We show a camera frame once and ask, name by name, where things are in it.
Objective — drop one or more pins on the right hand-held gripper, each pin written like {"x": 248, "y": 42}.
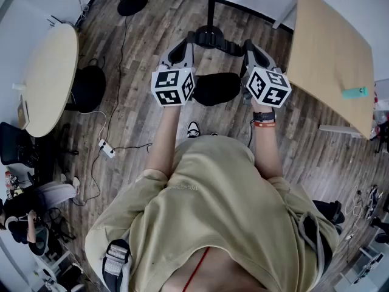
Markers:
{"x": 269, "y": 85}

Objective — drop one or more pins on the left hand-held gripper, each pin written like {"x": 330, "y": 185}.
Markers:
{"x": 170, "y": 85}

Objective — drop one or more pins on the person's right forearm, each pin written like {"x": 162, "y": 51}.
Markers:
{"x": 267, "y": 148}

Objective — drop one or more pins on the person's left forearm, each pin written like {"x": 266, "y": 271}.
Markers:
{"x": 165, "y": 138}

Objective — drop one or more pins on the black wristwatch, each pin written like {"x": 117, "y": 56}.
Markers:
{"x": 264, "y": 116}

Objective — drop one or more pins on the rectangular wooden table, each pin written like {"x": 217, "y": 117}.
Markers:
{"x": 328, "y": 56}

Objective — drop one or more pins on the orange wristband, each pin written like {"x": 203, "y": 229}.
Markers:
{"x": 264, "y": 124}

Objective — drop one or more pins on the white and black sneaker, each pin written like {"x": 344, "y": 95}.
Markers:
{"x": 193, "y": 129}

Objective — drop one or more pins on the teal marker pen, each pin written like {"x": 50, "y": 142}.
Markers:
{"x": 354, "y": 93}

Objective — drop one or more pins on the black router with antennas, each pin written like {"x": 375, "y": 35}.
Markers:
{"x": 59, "y": 21}

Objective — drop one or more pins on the white power strip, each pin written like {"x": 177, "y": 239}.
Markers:
{"x": 106, "y": 148}

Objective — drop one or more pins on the round wooden table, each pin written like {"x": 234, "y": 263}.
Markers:
{"x": 50, "y": 81}

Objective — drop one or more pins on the beige t-shirt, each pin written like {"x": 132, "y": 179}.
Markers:
{"x": 212, "y": 199}

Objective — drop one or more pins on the white cup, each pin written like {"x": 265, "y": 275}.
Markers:
{"x": 19, "y": 86}

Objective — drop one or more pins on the brown book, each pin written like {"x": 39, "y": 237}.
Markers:
{"x": 22, "y": 114}

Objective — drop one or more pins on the black office chair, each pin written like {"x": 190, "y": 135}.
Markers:
{"x": 13, "y": 143}

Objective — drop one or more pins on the white desk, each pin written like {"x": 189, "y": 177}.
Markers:
{"x": 367, "y": 263}

